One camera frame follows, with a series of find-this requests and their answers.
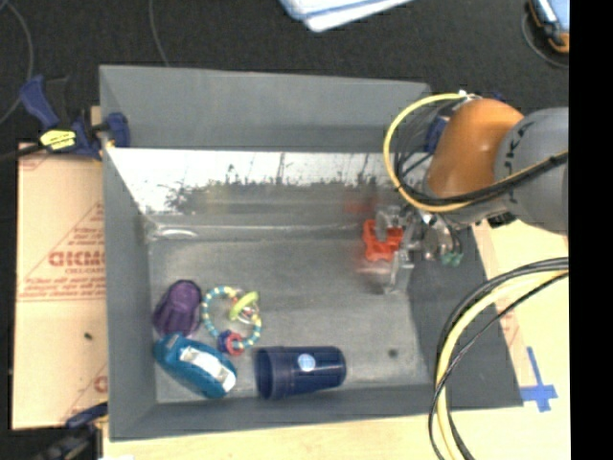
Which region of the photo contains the brown cardboard board red print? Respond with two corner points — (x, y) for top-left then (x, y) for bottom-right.
(10, 141), (109, 430)

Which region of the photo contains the red toy piece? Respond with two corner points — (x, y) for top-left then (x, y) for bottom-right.
(361, 218), (402, 265)

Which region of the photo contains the multicolour ring rattle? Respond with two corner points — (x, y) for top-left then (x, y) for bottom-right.
(200, 285), (264, 357)

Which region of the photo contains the black cylinder on white bracket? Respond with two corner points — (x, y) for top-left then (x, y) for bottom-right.
(485, 211), (518, 229)

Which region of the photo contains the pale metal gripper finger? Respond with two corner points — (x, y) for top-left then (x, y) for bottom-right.
(375, 207), (402, 240)
(381, 248), (416, 297)

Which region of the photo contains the teal tape dispenser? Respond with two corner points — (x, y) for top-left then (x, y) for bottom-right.
(152, 332), (238, 400)

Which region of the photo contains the dark blue plastic cup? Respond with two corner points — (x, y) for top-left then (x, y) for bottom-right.
(253, 345), (348, 401)

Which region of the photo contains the purple plastic cup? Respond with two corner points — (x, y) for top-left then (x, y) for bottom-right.
(151, 279), (204, 338)

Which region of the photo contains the grey metal bin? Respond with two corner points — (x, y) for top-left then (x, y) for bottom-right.
(98, 64), (524, 441)

